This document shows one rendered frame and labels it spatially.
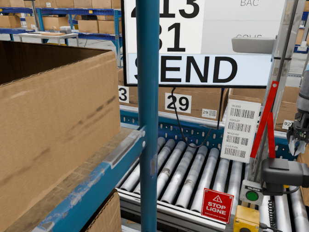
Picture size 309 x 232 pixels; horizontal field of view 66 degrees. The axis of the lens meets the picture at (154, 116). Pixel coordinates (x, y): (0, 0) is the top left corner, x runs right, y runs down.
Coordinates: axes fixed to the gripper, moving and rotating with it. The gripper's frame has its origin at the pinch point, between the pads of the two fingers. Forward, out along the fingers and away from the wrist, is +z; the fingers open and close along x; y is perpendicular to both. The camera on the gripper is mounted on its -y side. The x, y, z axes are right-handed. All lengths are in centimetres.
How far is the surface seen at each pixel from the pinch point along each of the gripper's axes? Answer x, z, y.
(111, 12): -361, -36, -484
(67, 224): -36, -39, 87
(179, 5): -44, -54, 26
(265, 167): -14.9, -13.3, 35.6
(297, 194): 5.4, 19.4, 1.4
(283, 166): -10.5, -14.5, 35.3
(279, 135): -2.2, 5.4, -24.1
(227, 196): -23.1, 3.6, 31.6
